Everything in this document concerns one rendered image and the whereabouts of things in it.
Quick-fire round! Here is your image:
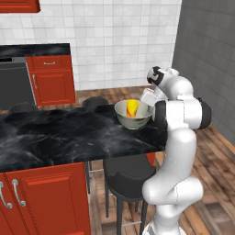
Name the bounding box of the red base cupboard run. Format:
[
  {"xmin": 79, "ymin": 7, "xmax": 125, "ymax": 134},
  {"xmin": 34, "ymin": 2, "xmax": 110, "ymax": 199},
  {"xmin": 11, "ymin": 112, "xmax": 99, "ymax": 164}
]
[{"xmin": 26, "ymin": 54, "xmax": 77, "ymax": 107}]

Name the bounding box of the grey dishwasher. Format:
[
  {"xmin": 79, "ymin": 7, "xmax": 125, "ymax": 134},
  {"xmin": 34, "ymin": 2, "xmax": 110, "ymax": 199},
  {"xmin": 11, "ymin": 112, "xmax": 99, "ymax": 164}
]
[{"xmin": 0, "ymin": 56, "xmax": 37, "ymax": 111}]

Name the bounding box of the narrow red cabinet door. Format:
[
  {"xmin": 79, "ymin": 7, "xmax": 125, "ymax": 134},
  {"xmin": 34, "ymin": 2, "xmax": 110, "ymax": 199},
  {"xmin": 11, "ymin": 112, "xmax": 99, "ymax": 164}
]
[{"xmin": 0, "ymin": 173, "xmax": 14, "ymax": 235}]

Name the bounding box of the wide red cabinet door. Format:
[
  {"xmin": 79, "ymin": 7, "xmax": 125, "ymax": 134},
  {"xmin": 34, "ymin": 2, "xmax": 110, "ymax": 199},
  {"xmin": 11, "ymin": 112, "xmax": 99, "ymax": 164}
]
[{"xmin": 4, "ymin": 162, "xmax": 92, "ymax": 235}]

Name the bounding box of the grey-green bowl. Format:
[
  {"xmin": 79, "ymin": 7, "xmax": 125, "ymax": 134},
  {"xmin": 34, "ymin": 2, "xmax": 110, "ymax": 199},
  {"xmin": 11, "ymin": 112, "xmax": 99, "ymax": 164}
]
[{"xmin": 114, "ymin": 99, "xmax": 153, "ymax": 131}]

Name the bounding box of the black bar stool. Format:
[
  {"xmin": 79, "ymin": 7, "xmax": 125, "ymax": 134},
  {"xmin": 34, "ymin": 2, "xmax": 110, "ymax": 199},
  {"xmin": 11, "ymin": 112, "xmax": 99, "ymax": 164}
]
[
  {"xmin": 102, "ymin": 153, "xmax": 157, "ymax": 235},
  {"xmin": 82, "ymin": 95, "xmax": 110, "ymax": 113},
  {"xmin": 7, "ymin": 101, "xmax": 39, "ymax": 116}
]

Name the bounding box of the yellow and red cup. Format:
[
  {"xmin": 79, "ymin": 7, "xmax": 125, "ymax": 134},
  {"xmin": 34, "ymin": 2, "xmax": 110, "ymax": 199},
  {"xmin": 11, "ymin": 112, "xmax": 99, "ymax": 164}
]
[{"xmin": 126, "ymin": 99, "xmax": 140, "ymax": 119}]

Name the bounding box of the silver cabinet door handle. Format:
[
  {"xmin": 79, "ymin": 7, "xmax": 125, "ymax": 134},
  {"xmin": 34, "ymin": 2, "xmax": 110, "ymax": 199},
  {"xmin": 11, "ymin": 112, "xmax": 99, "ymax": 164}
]
[
  {"xmin": 0, "ymin": 181, "xmax": 14, "ymax": 210},
  {"xmin": 11, "ymin": 178, "xmax": 28, "ymax": 207}
]

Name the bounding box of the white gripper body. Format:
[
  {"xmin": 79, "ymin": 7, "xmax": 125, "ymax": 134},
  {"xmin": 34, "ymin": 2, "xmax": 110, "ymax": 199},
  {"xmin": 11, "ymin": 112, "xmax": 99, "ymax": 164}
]
[{"xmin": 139, "ymin": 87, "xmax": 168, "ymax": 107}]

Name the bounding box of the red wall cupboard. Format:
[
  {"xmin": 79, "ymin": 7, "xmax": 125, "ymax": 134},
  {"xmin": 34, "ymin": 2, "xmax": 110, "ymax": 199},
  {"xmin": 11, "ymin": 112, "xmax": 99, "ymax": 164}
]
[{"xmin": 0, "ymin": 0, "xmax": 41, "ymax": 14}]

